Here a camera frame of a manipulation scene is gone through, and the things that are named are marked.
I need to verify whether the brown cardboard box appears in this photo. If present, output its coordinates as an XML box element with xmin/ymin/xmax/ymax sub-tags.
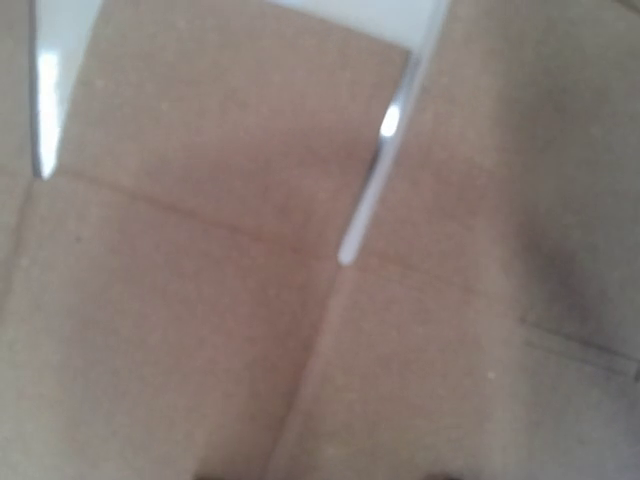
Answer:
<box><xmin>1</xmin><ymin>1</ymin><xmax>639</xmax><ymax>479</ymax></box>

